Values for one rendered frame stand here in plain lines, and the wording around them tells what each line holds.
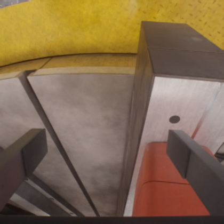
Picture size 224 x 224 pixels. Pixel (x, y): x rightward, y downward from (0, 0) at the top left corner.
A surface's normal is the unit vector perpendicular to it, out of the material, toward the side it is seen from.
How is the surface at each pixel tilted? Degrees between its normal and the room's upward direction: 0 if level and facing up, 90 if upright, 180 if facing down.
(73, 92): 0
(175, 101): 0
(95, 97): 0
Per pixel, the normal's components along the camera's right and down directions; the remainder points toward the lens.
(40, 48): -0.11, 0.63
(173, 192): 0.03, -0.84
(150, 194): -0.41, -0.81
